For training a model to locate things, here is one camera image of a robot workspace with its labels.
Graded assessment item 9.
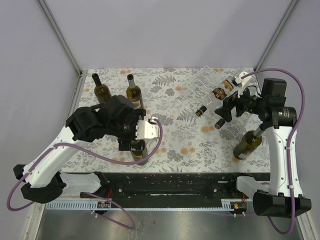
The aluminium corner frame post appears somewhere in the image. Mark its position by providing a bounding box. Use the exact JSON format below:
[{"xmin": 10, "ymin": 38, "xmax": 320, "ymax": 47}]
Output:
[{"xmin": 37, "ymin": 0, "xmax": 83, "ymax": 77}]

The clear acrylic wine rack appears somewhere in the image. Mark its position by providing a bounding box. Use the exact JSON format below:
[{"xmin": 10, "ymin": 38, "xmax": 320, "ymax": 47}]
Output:
[{"xmin": 181, "ymin": 66, "xmax": 257, "ymax": 139}]

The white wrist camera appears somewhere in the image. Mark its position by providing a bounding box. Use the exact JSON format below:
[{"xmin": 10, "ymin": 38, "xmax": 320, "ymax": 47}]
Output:
[
  {"xmin": 232, "ymin": 70, "xmax": 252, "ymax": 98},
  {"xmin": 135, "ymin": 116, "xmax": 160, "ymax": 140}
]

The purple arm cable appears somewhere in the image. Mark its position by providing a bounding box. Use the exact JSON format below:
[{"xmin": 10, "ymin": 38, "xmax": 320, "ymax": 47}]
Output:
[
  {"xmin": 6, "ymin": 117, "xmax": 165, "ymax": 231},
  {"xmin": 239, "ymin": 67, "xmax": 306, "ymax": 236}
]

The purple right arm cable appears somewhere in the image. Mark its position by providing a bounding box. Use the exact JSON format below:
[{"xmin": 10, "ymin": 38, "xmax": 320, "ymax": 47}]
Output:
[{"xmin": 239, "ymin": 67, "xmax": 306, "ymax": 236}]

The green bottle black neck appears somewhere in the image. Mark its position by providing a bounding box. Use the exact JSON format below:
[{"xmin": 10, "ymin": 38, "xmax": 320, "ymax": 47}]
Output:
[{"xmin": 91, "ymin": 73, "xmax": 112, "ymax": 103}]

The floral patterned table mat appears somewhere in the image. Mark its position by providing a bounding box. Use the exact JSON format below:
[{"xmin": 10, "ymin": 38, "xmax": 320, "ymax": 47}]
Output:
[{"xmin": 62, "ymin": 67, "xmax": 270, "ymax": 173}]

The grey slotted cable duct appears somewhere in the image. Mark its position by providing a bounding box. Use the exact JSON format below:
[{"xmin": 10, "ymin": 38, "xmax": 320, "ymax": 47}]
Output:
[{"xmin": 45, "ymin": 195, "xmax": 234, "ymax": 212}]

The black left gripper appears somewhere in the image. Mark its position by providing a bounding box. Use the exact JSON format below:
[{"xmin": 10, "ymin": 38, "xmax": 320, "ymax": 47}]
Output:
[{"xmin": 107, "ymin": 109, "xmax": 147, "ymax": 150}]

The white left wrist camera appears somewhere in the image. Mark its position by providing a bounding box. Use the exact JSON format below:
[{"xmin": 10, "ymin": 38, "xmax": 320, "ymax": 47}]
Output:
[{"xmin": 135, "ymin": 116, "xmax": 160, "ymax": 140}]

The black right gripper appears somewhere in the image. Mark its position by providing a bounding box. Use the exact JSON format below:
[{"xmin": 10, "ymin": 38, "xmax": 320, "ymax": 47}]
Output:
[{"xmin": 214, "ymin": 81, "xmax": 267, "ymax": 123}]

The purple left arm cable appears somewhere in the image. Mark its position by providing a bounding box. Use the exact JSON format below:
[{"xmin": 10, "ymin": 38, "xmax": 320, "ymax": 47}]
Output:
[{"xmin": 6, "ymin": 117, "xmax": 165, "ymax": 231}]

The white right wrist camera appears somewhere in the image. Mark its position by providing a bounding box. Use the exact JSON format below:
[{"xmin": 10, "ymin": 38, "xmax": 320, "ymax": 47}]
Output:
[{"xmin": 232, "ymin": 70, "xmax": 252, "ymax": 98}]

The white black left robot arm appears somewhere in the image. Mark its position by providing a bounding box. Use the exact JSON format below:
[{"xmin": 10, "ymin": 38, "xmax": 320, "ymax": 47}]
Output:
[{"xmin": 13, "ymin": 95, "xmax": 146, "ymax": 204}]

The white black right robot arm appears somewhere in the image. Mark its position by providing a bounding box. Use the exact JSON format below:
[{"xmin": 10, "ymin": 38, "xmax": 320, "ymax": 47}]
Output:
[{"xmin": 214, "ymin": 78, "xmax": 312, "ymax": 218}]

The green bottle silver neck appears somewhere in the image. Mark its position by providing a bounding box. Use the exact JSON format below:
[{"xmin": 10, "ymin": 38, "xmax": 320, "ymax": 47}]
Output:
[{"xmin": 126, "ymin": 74, "xmax": 144, "ymax": 109}]

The right aluminium frame post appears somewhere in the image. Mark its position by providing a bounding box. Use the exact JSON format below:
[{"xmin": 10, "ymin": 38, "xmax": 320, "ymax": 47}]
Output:
[{"xmin": 253, "ymin": 0, "xmax": 300, "ymax": 71}]

